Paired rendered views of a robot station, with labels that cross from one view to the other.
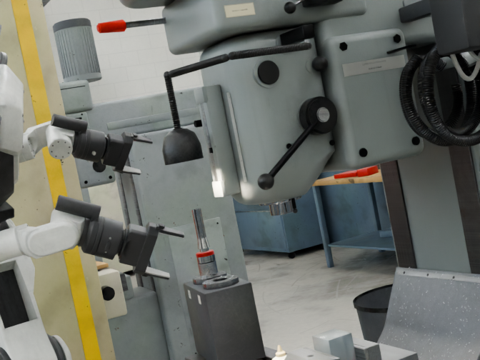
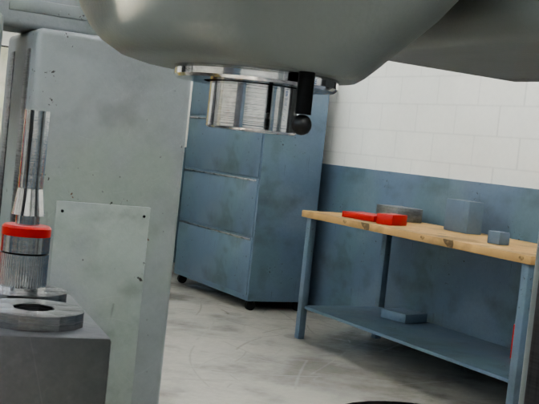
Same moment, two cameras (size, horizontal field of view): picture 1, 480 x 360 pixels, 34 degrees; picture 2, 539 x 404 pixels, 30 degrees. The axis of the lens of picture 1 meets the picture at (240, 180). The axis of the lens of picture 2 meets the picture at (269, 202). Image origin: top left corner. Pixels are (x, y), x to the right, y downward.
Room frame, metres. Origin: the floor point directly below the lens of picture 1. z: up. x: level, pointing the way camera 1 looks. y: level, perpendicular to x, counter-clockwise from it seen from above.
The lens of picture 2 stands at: (1.04, -0.06, 1.27)
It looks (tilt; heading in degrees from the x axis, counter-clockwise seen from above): 3 degrees down; 357
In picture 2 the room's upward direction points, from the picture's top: 6 degrees clockwise
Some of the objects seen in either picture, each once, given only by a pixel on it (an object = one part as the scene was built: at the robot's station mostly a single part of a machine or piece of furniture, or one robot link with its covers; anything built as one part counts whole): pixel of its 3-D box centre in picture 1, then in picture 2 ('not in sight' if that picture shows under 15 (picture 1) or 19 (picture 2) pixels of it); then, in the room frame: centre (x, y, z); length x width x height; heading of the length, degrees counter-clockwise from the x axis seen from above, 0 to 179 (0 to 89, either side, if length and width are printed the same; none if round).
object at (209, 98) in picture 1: (217, 141); not in sight; (1.51, 0.03, 1.45); 0.04 x 0.04 x 0.21; 27
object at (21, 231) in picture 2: (205, 253); (26, 229); (2.03, 0.12, 1.17); 0.05 x 0.05 x 0.01
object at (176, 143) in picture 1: (181, 144); not in sight; (1.46, 0.09, 1.45); 0.07 x 0.07 x 0.06
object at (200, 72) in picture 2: (279, 199); (256, 78); (1.56, -0.07, 1.31); 0.09 x 0.09 x 0.01
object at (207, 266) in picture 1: (207, 265); (23, 261); (2.03, 0.12, 1.14); 0.05 x 0.05 x 0.05
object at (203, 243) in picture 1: (200, 230); (32, 167); (2.03, 0.12, 1.23); 0.03 x 0.03 x 0.11
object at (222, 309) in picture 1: (222, 316); (17, 402); (1.98, 0.11, 1.01); 0.22 x 0.12 x 0.20; 17
